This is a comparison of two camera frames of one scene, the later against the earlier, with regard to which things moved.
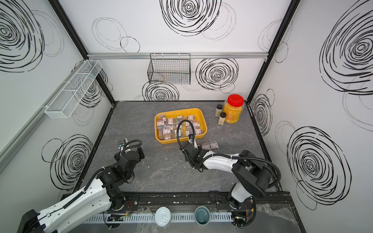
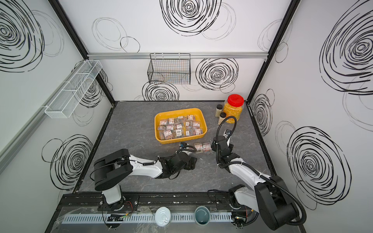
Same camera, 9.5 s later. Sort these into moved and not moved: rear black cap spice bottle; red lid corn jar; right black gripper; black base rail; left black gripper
Moved: right black gripper; left black gripper
Not moved: rear black cap spice bottle; red lid corn jar; black base rail
